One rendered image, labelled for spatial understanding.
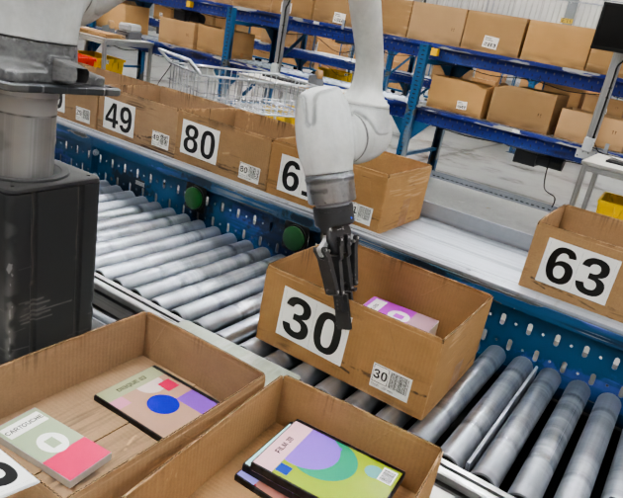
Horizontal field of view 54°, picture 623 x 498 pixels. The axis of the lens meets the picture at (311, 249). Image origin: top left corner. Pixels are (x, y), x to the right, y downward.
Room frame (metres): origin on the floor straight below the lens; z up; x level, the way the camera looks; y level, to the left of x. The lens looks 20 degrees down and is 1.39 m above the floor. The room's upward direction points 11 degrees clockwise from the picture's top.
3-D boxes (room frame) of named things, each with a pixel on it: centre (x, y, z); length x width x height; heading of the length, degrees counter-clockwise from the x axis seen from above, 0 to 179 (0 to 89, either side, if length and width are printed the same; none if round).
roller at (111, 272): (1.54, 0.37, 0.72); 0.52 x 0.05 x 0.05; 150
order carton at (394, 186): (1.81, -0.07, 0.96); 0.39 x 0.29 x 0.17; 60
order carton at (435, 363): (1.18, -0.16, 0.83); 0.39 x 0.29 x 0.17; 60
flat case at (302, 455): (0.73, -0.08, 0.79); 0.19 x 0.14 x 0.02; 65
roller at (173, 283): (1.48, 0.26, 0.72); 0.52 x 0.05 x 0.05; 150
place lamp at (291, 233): (1.63, 0.06, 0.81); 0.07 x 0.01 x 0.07; 60
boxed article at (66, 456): (0.71, 0.32, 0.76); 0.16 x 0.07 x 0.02; 65
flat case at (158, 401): (0.85, 0.19, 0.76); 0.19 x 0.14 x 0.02; 61
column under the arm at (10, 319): (0.99, 0.50, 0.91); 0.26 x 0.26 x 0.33; 62
